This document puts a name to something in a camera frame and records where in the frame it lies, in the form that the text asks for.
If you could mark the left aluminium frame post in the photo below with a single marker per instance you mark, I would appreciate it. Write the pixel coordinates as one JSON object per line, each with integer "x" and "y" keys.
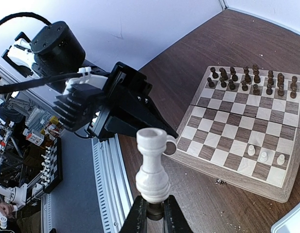
{"x": 223, "y": 4}

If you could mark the white chess piece handed over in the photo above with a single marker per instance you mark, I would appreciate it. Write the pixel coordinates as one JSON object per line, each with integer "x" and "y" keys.
{"x": 170, "y": 145}

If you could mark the white chess rook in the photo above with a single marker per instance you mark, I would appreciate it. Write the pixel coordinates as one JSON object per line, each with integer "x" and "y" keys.
{"x": 151, "y": 180}

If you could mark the background chess set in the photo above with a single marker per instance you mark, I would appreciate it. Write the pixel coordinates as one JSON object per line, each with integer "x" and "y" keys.
{"x": 52, "y": 173}

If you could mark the front aluminium rail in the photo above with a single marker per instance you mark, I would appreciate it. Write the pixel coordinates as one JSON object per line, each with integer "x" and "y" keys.
{"x": 94, "y": 195}

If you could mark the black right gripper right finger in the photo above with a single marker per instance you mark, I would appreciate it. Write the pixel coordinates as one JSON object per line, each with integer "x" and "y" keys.
{"x": 174, "y": 220}

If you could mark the white chess pawn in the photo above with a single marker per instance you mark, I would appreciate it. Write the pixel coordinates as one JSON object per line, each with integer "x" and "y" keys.
{"x": 281, "y": 159}
{"x": 263, "y": 157}
{"x": 251, "y": 150}

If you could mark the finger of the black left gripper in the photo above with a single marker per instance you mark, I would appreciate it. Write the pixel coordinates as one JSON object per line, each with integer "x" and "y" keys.
{"x": 151, "y": 116}

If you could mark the wooden chess board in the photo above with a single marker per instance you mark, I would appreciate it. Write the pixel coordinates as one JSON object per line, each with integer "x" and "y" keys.
{"x": 220, "y": 123}

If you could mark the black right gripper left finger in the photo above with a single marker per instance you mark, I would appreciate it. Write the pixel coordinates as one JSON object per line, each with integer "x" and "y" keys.
{"x": 136, "y": 221}

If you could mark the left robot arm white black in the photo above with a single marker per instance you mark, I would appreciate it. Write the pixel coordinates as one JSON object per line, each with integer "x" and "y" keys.
{"x": 57, "y": 59}

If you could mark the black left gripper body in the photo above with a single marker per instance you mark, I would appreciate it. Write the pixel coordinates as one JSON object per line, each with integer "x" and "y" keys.
{"x": 127, "y": 108}

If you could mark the white plastic tray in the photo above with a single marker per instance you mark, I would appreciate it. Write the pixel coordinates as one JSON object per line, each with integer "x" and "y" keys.
{"x": 290, "y": 223}

